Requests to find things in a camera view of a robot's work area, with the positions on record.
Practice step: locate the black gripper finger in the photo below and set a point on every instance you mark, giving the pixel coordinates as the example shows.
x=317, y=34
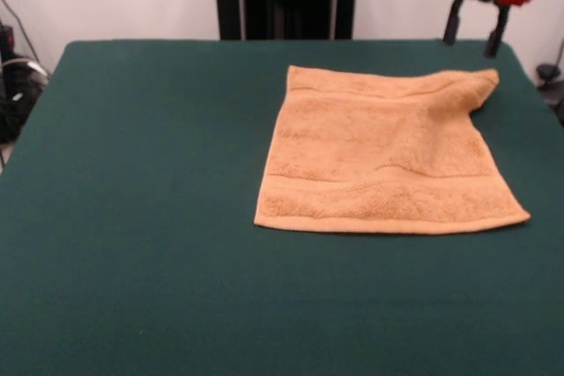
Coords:
x=495, y=32
x=453, y=19

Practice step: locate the tan terry towel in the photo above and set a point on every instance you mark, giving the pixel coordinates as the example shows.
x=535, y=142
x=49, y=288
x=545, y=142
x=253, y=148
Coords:
x=374, y=151

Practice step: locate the small black power adapter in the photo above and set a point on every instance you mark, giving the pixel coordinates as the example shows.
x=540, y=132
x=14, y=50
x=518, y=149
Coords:
x=546, y=73

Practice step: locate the dark green table cloth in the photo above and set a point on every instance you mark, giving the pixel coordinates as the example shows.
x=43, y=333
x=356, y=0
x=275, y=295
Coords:
x=132, y=217

